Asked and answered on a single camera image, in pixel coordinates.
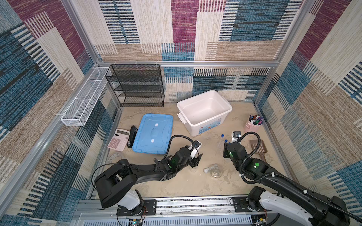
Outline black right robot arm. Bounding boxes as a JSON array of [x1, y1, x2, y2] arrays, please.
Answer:
[[223, 142, 362, 226]]

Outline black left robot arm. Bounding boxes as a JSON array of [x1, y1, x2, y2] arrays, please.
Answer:
[[95, 146, 202, 209]]

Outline clear acrylic test tube rack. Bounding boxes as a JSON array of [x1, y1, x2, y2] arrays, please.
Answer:
[[217, 139, 228, 153]]

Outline brown plastic scoop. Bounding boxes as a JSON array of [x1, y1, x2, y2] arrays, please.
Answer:
[[249, 139, 268, 162]]

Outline clear glass flask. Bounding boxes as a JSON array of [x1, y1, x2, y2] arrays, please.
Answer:
[[209, 164, 222, 179]]

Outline pink metal pen bucket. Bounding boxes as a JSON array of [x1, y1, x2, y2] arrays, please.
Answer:
[[244, 115, 264, 132]]

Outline blue plastic bin lid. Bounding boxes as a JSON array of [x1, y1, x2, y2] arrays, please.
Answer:
[[132, 114, 173, 155]]

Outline white plastic storage bin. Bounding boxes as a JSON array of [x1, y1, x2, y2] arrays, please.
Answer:
[[177, 90, 232, 137]]

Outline black stapler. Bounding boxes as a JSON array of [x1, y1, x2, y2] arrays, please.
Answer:
[[127, 125, 138, 148]]

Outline pink calculator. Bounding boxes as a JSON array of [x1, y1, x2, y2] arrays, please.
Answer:
[[107, 129, 130, 152]]

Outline black wire shelf rack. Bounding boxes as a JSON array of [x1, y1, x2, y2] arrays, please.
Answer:
[[106, 64, 165, 107]]

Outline white mesh wall basket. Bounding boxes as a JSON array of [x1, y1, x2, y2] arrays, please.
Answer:
[[61, 67, 108, 127]]

